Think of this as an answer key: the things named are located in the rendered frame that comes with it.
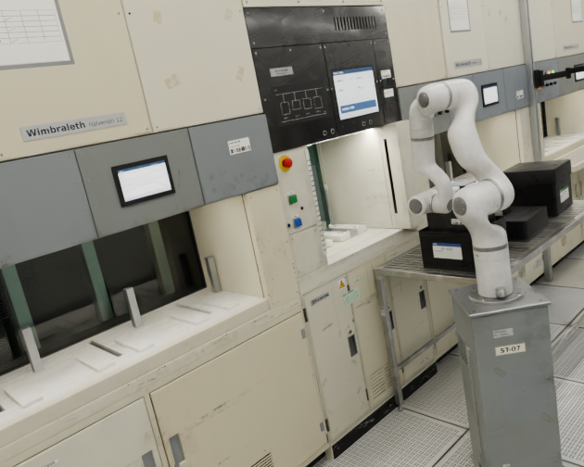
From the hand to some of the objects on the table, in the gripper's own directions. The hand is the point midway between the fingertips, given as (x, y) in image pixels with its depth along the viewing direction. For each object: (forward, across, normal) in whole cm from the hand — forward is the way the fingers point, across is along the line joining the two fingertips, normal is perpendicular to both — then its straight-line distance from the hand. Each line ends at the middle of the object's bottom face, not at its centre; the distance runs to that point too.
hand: (457, 188), depth 232 cm
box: (+87, +4, +33) cm, 93 cm away
